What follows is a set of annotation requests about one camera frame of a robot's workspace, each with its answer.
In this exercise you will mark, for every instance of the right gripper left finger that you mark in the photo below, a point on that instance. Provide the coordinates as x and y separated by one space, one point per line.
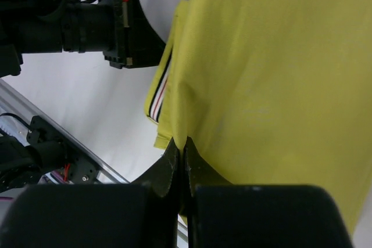
139 214

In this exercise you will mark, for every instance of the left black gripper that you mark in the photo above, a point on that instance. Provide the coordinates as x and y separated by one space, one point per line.
135 44

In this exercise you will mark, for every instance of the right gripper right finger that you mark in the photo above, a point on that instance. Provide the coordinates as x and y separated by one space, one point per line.
221 214

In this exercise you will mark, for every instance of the yellow-green trousers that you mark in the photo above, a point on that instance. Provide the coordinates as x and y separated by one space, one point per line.
272 92

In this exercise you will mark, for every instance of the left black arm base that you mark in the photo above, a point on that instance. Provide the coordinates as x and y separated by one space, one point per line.
46 151

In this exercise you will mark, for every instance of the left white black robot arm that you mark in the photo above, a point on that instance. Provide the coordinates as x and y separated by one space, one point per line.
51 26

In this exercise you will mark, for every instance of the aluminium mounting rail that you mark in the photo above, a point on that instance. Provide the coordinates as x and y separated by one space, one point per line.
13 102

